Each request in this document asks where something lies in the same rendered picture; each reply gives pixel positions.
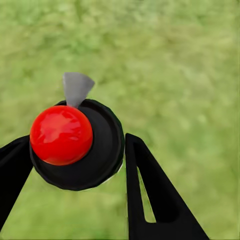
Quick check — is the pesticide atomizer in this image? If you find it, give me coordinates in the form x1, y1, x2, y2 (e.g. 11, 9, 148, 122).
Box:
29, 72, 126, 191

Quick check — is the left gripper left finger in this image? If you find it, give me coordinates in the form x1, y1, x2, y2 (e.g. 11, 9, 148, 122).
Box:
0, 134, 34, 231

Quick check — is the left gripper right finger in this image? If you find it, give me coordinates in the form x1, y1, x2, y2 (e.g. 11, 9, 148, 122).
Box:
124, 133, 210, 240

